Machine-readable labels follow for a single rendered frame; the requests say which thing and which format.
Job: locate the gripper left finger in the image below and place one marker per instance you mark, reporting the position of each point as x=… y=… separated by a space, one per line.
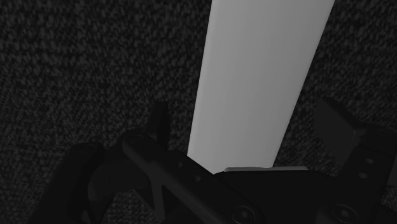
x=161 y=173

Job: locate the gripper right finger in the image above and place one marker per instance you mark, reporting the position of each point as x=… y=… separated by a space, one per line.
x=359 y=161

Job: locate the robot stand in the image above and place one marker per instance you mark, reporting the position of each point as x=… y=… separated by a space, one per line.
x=251 y=86

